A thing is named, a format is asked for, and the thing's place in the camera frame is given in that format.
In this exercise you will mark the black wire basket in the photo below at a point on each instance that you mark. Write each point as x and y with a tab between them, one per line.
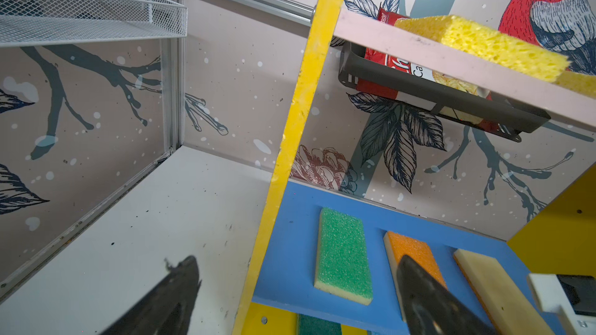
494	114

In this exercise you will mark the white mesh wall basket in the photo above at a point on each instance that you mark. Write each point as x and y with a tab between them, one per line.
30	23

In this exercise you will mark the yellow shelf unit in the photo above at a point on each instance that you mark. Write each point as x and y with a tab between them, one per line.
367	145

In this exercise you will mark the yellow sponge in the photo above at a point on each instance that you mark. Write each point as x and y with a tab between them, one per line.
488	44
583	84

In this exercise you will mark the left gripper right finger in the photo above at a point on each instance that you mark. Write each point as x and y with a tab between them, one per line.
430	308

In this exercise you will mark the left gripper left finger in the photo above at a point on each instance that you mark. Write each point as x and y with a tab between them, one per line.
168	307

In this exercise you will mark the dark green scrub sponge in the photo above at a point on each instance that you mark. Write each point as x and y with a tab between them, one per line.
309	325

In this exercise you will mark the yellow sponge front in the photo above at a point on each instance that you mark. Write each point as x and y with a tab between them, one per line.
583	84

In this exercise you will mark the light green scrub sponge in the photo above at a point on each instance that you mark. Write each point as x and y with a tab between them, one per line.
342	264

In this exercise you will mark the pale orange sponge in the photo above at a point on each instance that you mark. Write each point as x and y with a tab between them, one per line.
507	307

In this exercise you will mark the red cassava chips bag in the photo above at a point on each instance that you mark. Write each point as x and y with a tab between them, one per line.
405	70

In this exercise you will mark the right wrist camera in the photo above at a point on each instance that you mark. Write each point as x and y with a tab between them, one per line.
570	297

